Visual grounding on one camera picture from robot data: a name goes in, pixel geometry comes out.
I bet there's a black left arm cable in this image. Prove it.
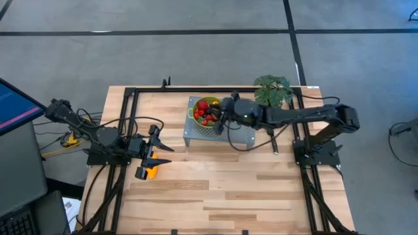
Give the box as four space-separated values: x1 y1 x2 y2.
76 109 166 134

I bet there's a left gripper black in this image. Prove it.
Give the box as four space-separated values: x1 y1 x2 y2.
129 124 175 180

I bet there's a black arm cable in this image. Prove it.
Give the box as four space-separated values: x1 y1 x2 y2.
225 94 341 153
76 109 166 134

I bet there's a green plant in white pot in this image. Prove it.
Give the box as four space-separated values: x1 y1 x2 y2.
253 74 295 108

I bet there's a grey perforated metal shelf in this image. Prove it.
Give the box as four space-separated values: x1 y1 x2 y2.
182 95 256 148

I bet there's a green plastic colander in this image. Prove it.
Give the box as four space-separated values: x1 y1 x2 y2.
187 96 226 128

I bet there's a black keyboard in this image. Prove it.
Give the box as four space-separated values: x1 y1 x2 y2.
0 213 37 235

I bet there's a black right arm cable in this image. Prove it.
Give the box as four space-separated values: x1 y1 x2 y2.
225 94 341 153

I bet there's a black floor cable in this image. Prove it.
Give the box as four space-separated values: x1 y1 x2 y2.
387 121 418 168

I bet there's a computer monitor blue screen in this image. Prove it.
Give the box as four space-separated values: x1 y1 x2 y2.
0 78 49 136

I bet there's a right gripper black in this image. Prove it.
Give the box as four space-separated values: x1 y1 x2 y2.
206 91 263 135

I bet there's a white paper sheet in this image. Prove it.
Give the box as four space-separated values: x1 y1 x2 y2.
61 196 82 226

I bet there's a grey furniture leg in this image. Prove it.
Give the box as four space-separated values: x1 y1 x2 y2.
390 117 418 138

